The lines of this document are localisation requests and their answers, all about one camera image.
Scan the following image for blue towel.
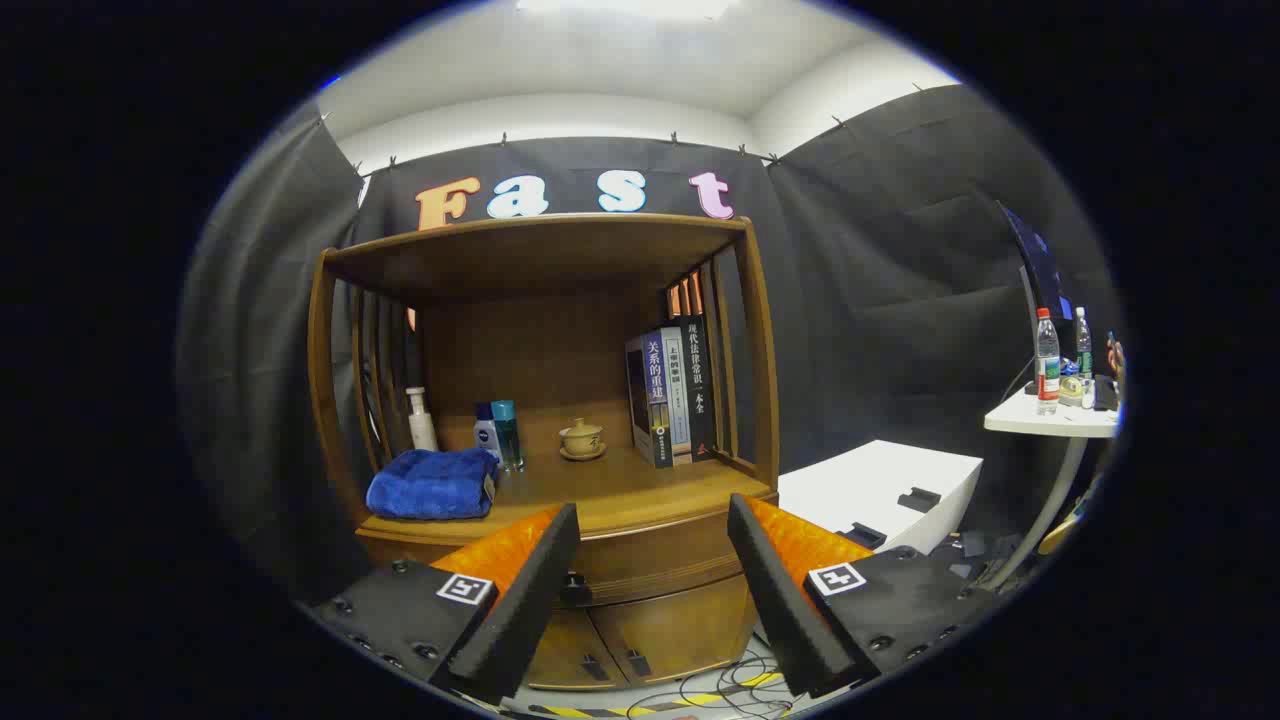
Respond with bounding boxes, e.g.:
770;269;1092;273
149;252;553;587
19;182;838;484
366;448;501;521

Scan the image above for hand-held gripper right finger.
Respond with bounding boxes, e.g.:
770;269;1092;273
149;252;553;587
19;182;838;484
726;492;993;699

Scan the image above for beige lidded teacup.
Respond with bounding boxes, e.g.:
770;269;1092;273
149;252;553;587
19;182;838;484
559;417;608;462

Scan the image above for black floor cables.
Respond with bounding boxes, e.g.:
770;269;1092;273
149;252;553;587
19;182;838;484
625;645;801;717

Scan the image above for white cabinet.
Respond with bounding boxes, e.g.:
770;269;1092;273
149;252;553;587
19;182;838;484
778;440;985;556

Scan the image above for wooden cabinet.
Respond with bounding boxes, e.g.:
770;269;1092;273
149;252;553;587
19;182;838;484
308;213;781;693

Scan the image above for clear blue bottle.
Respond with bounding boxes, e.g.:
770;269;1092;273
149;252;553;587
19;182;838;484
491;400;525;472

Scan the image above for wooden cabinet door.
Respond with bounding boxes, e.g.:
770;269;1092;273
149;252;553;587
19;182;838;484
590;575;758;686
525;605;611;691

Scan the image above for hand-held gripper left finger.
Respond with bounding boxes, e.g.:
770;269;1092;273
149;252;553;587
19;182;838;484
313;502;582;704

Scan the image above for thick book blue spine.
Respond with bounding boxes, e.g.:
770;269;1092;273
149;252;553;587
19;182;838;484
625;330;674;469

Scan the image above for yellow black floor tape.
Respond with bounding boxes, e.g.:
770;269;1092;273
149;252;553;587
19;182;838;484
525;670;786;719

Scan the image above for wooden drawer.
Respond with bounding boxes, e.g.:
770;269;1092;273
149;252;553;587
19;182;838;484
357;495;779;608

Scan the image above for white pump bottle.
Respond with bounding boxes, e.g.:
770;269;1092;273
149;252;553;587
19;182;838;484
405;387;439;453

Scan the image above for wooden countertop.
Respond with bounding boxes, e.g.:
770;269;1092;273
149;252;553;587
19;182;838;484
360;405;779;541

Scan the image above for water bottle red label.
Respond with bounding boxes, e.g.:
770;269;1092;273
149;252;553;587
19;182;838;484
1035;308;1061;417

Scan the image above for white table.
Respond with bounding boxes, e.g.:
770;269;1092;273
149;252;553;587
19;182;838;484
984;385;1121;591

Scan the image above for book pale blue spine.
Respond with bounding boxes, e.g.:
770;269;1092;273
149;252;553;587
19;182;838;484
660;325;693;466

